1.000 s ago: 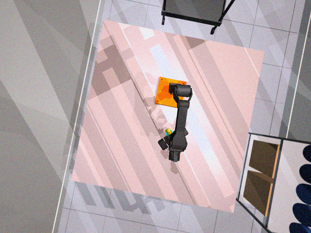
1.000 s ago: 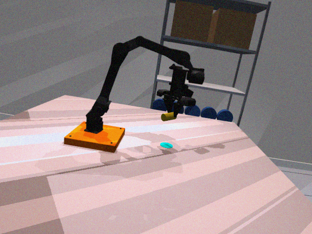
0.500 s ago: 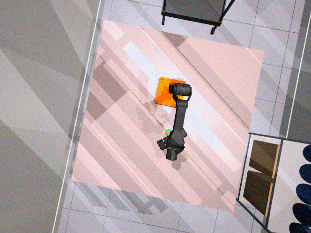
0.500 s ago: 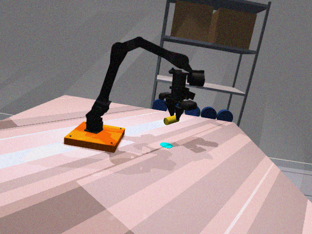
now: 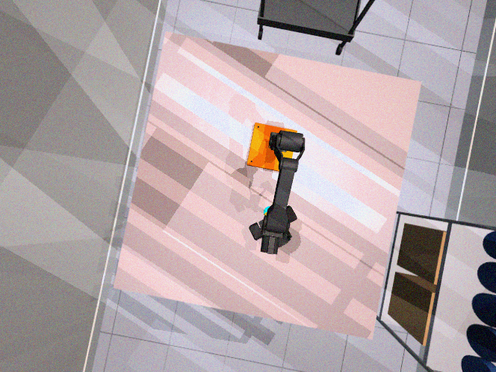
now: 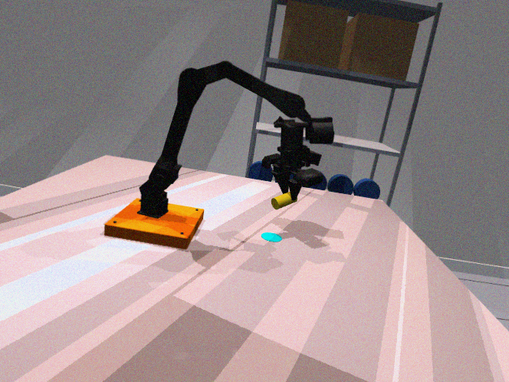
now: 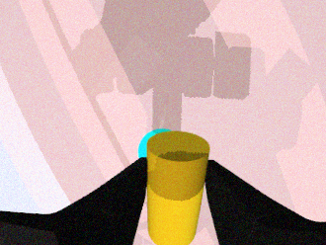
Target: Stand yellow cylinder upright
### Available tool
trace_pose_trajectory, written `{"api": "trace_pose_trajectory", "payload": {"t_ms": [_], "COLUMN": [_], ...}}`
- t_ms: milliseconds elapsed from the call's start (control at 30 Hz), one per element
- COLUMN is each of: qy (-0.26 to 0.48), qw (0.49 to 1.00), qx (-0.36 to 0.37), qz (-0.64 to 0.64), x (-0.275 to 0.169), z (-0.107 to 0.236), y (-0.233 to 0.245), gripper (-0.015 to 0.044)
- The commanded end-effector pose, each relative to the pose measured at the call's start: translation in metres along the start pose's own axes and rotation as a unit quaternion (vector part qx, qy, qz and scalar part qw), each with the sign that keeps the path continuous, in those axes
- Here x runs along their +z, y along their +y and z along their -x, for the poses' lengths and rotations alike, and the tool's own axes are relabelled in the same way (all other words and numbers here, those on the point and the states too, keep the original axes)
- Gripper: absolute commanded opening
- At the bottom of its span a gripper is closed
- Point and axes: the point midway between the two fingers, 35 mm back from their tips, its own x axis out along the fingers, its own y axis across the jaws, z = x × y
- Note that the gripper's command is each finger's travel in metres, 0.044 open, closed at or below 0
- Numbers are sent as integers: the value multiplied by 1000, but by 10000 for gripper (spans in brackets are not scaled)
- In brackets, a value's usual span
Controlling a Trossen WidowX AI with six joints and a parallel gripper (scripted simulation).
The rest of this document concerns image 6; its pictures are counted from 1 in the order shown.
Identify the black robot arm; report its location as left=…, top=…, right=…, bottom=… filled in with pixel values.
left=137, top=61, right=334, bottom=219

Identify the cyan circle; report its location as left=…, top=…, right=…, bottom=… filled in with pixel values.
left=261, top=232, right=282, bottom=242

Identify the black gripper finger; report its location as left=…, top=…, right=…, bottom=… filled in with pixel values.
left=271, top=171, right=291, bottom=194
left=288, top=179, right=302, bottom=201

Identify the yellow tall cylinder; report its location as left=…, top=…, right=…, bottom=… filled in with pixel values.
left=271, top=192, right=297, bottom=209

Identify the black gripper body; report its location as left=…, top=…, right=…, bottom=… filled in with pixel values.
left=262, top=144, right=323, bottom=187

